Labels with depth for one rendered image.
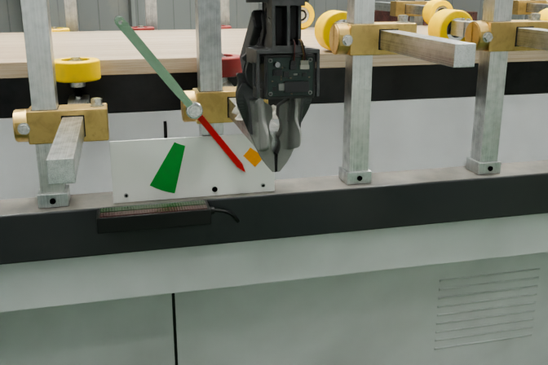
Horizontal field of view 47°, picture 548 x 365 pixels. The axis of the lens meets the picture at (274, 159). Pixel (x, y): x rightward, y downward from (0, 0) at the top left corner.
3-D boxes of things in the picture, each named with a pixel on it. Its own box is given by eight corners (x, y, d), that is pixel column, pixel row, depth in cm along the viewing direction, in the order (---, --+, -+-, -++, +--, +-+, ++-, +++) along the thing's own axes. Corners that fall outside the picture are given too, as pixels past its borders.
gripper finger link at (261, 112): (258, 182, 72) (257, 102, 70) (248, 170, 78) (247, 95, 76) (285, 181, 73) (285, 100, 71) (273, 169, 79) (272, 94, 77)
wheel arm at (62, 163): (77, 190, 74) (75, 154, 73) (46, 191, 73) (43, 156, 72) (90, 115, 114) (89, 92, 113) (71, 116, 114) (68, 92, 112)
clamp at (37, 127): (108, 142, 97) (106, 108, 95) (14, 147, 93) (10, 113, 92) (109, 132, 102) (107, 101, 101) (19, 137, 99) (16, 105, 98)
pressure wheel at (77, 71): (113, 120, 114) (109, 55, 111) (81, 129, 107) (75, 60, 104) (80, 116, 118) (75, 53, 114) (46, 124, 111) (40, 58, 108)
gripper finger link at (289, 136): (285, 181, 73) (285, 100, 71) (273, 169, 79) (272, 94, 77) (311, 178, 74) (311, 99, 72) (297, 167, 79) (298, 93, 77)
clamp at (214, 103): (268, 120, 102) (268, 90, 101) (184, 125, 99) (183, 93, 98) (261, 114, 107) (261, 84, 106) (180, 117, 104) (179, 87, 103)
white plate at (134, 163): (275, 191, 105) (275, 133, 103) (113, 204, 100) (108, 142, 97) (274, 190, 106) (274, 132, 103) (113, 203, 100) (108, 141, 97)
